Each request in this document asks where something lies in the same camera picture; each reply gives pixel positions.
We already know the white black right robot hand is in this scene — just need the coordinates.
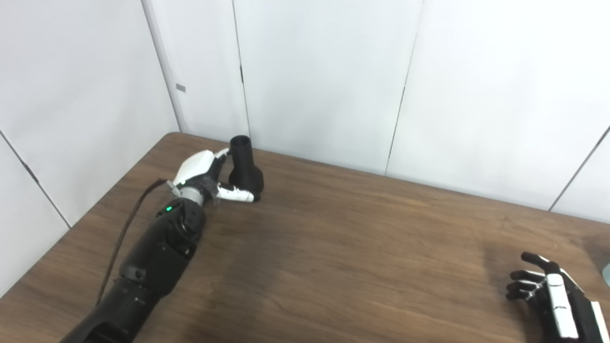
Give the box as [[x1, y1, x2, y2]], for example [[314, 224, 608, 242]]
[[505, 252, 610, 343]]

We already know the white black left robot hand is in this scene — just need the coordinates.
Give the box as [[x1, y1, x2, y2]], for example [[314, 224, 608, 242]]
[[172, 148, 262, 206]]

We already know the black funnel-shaped nozzle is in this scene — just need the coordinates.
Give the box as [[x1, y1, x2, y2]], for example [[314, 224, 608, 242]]
[[229, 135, 265, 201]]

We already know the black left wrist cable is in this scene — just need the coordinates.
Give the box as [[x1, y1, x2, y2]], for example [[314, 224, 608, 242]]
[[95, 179, 174, 306]]

